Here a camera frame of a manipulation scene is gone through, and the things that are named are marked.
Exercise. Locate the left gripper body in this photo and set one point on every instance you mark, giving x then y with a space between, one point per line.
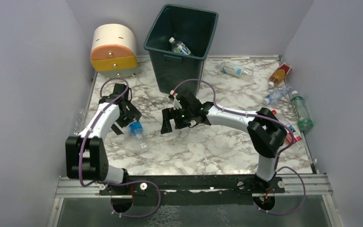
128 117

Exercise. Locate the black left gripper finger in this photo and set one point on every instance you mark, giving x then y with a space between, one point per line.
116 130
130 114

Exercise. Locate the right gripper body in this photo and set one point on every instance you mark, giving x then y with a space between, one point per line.
173 116

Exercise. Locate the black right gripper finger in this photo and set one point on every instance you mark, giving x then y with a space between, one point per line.
185 123
166 125

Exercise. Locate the clear bottle dark green label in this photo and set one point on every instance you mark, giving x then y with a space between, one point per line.
179 47

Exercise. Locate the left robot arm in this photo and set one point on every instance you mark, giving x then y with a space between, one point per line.
86 157

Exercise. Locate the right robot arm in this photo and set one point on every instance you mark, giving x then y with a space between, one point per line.
266 132

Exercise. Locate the dark green plastic bin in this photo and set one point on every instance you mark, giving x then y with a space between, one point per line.
196 29

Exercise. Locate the clear bottle light blue label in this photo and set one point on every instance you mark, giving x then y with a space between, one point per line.
235 69

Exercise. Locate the cream orange drawer box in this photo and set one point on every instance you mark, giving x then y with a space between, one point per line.
114 51

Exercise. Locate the crumpled clear bottle white cap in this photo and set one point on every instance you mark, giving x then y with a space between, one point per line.
275 96

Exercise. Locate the amber tea bottle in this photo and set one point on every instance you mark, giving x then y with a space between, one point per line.
279 75

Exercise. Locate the red cap bottle right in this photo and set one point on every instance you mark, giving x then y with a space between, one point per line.
295 137

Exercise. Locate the green tea bottle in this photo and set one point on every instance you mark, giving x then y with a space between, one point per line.
304 120

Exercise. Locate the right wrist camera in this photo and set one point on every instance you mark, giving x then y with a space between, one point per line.
176 102

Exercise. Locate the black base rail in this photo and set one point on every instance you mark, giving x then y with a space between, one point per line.
189 190

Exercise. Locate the aluminium frame rail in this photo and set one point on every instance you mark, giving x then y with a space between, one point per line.
312 184

